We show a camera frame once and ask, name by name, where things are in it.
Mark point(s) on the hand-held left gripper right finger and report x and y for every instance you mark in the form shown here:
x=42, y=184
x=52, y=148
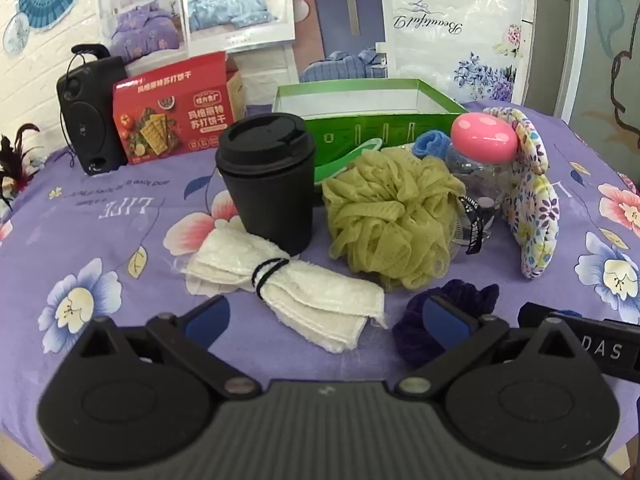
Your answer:
x=445, y=319

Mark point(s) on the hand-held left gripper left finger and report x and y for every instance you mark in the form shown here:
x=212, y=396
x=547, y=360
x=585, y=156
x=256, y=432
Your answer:
x=207, y=320

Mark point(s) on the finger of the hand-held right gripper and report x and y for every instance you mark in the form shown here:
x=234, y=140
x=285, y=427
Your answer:
x=530, y=316

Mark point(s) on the floral oven mitt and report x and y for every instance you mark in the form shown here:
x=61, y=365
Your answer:
x=537, y=210

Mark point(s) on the green mesh bath sponge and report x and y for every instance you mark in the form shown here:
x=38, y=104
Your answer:
x=390, y=215

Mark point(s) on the blue fluffy towel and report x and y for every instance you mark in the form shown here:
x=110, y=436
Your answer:
x=432, y=144

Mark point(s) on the green bath mitt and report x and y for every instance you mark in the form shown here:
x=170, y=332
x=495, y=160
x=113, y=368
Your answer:
x=350, y=160

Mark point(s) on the green cardboard box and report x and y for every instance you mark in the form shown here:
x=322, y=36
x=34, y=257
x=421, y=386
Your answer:
x=360, y=127

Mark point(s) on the purple velvet scrunchie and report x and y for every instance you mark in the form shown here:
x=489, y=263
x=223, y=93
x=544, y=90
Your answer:
x=480, y=297

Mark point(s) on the purple floral bedsheet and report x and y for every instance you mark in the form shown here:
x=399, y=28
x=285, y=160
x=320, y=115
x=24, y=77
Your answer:
x=150, y=240

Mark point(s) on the white folded towel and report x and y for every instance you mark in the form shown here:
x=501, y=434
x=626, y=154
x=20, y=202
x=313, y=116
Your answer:
x=310, y=305

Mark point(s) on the black lidded coffee cup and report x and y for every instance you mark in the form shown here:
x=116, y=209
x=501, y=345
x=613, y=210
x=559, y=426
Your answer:
x=270, y=185

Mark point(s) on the clear jar with pink lid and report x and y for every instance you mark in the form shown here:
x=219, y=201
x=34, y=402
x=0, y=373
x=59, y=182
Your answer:
x=482, y=135

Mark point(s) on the red cracker box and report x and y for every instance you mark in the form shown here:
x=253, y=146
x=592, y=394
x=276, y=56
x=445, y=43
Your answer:
x=170, y=120

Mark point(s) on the black speaker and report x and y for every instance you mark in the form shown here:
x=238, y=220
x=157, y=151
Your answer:
x=92, y=120

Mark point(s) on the dark feather decoration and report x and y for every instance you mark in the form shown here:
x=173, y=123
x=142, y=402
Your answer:
x=15, y=160

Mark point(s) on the blue folded fabric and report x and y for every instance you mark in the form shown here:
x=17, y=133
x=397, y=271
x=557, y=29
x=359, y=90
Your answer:
x=345, y=35

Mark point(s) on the floral plastic bedding package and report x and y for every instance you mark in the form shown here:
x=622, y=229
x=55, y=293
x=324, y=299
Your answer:
x=460, y=15

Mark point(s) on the small blue paper fan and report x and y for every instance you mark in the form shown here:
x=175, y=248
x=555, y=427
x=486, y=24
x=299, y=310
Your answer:
x=16, y=35

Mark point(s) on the purple bedding wall photo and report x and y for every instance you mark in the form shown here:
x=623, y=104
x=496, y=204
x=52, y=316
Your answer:
x=142, y=25

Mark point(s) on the blue bedding wall photo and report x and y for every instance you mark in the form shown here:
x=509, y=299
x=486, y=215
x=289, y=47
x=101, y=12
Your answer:
x=235, y=5

